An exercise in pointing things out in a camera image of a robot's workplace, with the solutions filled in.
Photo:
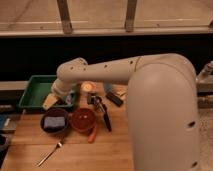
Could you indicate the green plastic tray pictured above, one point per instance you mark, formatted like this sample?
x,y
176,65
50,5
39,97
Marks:
x,y
37,89

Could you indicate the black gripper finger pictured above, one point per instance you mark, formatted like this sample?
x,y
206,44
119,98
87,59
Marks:
x,y
113,98

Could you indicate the small yellow cup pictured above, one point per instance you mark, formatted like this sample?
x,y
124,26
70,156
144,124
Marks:
x,y
88,87

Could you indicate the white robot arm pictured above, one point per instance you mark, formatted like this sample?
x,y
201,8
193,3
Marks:
x,y
161,106

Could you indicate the grey cloth in tray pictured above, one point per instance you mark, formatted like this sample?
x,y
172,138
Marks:
x,y
69,99

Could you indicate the blue sponge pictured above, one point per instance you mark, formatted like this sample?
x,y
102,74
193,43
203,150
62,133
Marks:
x,y
54,122

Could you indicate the orange carrot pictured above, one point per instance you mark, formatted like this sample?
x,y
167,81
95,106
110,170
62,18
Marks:
x,y
93,134

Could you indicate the black handled can opener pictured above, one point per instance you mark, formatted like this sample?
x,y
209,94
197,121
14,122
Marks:
x,y
96,100

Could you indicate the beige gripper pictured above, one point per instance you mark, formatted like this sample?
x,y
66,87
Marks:
x,y
50,100

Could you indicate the orange red bowl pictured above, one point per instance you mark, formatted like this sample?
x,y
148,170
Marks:
x,y
83,120

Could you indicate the dark purple bowl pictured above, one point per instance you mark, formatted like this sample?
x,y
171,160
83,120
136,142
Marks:
x,y
55,112

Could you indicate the metal fork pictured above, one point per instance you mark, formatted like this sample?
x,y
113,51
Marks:
x,y
58,145

